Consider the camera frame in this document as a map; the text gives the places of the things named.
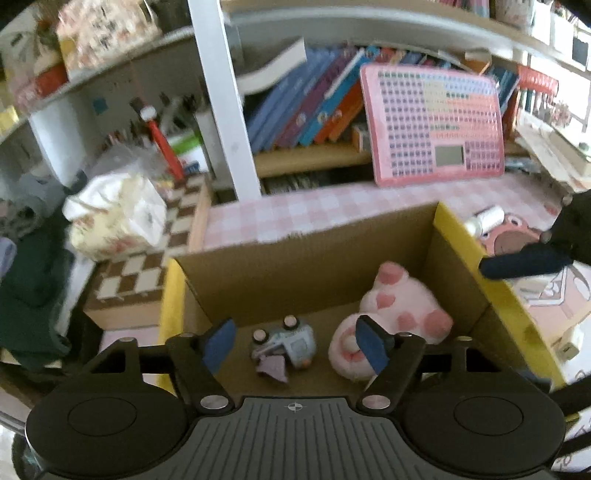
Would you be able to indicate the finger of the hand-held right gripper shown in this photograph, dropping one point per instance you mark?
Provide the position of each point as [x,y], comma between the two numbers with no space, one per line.
[521,263]

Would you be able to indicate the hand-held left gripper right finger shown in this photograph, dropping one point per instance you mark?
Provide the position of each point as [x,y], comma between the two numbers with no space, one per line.
[371,346]

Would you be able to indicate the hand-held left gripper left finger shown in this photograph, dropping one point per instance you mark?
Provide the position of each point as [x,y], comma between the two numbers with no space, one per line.
[220,344]

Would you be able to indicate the white spray bottle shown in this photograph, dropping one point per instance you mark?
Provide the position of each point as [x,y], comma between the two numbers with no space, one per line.
[487,219]

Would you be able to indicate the pink plush pig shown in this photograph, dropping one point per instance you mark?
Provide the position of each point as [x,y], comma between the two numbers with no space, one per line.
[406,300]

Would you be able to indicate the small purple cloth piece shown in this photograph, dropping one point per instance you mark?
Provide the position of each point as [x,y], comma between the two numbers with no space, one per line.
[274,369]

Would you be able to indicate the small toy car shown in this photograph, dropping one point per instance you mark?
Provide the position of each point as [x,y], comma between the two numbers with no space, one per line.
[295,344]

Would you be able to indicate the yellow cardboard box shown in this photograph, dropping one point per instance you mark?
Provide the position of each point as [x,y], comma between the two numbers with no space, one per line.
[295,272]

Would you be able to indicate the wooden chessboard box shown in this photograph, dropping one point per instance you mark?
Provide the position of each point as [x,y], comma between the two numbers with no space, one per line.
[138,272]

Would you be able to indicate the messy stack of books and papers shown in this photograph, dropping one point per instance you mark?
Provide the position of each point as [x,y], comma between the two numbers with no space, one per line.
[554,152]

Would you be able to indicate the floral tissue pack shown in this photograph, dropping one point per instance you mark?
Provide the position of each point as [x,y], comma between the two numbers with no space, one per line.
[115,217]

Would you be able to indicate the pink learning tablet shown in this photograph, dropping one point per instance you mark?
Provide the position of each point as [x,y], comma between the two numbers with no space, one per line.
[415,120]

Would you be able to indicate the row of slim blue books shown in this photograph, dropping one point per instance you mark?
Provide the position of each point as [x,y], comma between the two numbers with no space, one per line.
[505,83]

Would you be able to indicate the red book box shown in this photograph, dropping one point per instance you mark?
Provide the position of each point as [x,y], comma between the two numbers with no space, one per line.
[538,78]

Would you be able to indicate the dark green garment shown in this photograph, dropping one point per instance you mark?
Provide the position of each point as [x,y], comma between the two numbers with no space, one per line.
[27,314]

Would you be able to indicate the green white carton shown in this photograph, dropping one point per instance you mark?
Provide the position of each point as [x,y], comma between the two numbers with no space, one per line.
[189,147]

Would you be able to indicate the red novelty pen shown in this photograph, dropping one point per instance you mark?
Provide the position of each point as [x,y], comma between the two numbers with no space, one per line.
[164,147]

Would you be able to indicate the row of blue children's books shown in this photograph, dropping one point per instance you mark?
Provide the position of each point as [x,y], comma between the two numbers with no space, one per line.
[295,110]

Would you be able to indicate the pink floral plush doll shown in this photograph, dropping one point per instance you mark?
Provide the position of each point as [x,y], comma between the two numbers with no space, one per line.
[101,32]

